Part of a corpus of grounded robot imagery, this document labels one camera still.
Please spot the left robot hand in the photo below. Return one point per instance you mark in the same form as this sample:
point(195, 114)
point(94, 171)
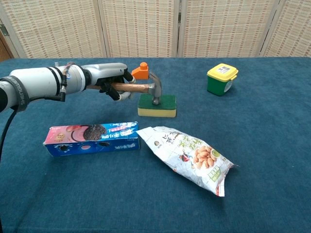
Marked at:
point(107, 71)

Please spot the green and yellow sponge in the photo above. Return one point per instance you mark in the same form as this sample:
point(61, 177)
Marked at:
point(167, 106)

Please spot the orange plastic block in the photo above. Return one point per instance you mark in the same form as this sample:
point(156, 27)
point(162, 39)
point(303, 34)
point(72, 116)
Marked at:
point(141, 72)

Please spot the woven folding screen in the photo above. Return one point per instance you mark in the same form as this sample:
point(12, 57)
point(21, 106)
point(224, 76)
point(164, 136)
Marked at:
point(155, 28)

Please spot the blue Oreo cookie box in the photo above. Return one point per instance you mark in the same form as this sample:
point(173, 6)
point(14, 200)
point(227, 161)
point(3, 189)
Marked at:
point(92, 139)

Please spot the blue table cloth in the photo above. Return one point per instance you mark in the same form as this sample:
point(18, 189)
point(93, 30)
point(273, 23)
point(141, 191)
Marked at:
point(155, 170)

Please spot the green container with yellow lid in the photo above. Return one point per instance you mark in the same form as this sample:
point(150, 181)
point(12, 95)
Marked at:
point(219, 80)

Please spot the white almond snack bag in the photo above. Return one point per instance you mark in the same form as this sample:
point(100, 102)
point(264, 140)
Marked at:
point(187, 155)

